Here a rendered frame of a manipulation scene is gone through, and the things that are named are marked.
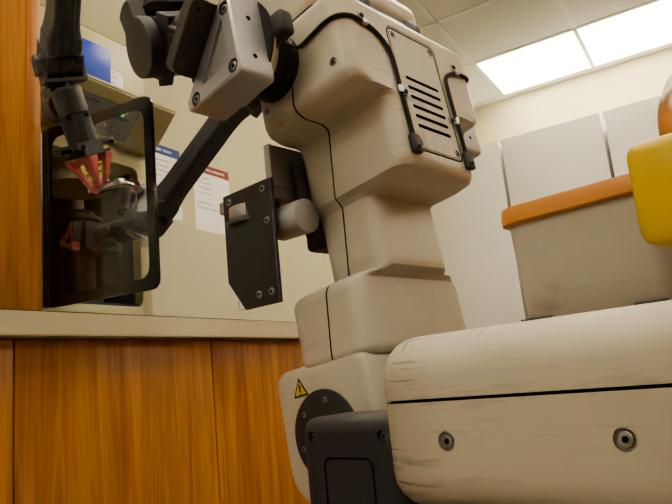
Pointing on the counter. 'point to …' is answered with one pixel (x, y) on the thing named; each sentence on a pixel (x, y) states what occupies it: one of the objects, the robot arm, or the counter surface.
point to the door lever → (120, 185)
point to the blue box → (97, 60)
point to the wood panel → (20, 157)
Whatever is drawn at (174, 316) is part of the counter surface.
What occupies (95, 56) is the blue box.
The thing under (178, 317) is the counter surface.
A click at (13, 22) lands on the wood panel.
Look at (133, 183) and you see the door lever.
